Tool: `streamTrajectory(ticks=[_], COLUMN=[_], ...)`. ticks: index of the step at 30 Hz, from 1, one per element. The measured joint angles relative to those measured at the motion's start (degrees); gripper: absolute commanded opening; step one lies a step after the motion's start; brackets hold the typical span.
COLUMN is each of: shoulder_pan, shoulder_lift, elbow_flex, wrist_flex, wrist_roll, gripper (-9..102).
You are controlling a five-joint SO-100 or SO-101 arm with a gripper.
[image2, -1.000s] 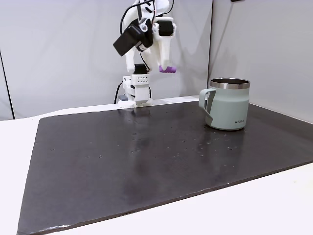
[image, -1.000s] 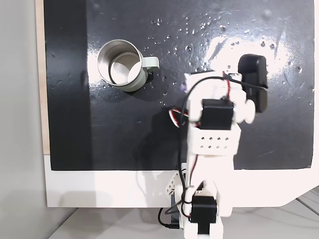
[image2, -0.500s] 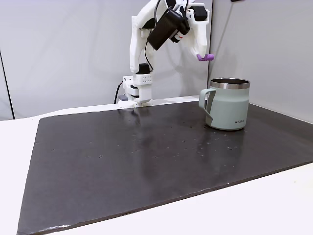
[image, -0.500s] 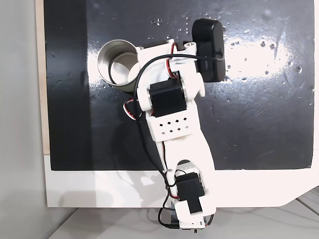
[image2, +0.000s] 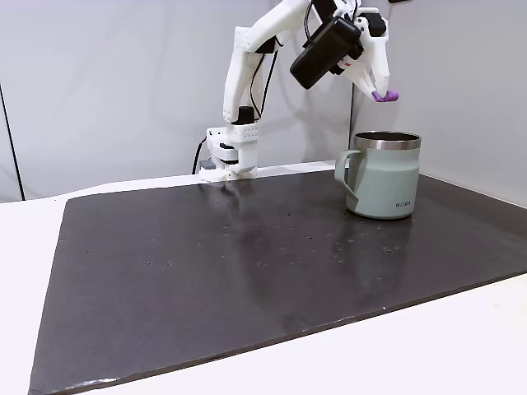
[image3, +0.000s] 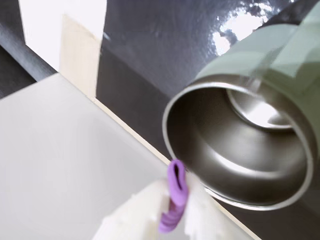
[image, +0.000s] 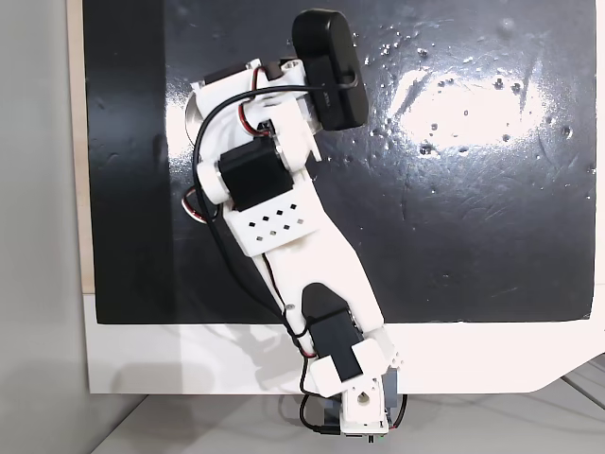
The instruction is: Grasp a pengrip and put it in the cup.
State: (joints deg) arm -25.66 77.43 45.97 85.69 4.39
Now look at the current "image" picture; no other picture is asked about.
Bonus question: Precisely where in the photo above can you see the black table mat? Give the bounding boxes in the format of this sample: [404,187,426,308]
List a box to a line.
[81,0,596,326]

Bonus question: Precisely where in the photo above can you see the black oval camera box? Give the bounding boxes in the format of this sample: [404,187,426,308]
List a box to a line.
[290,9,371,134]

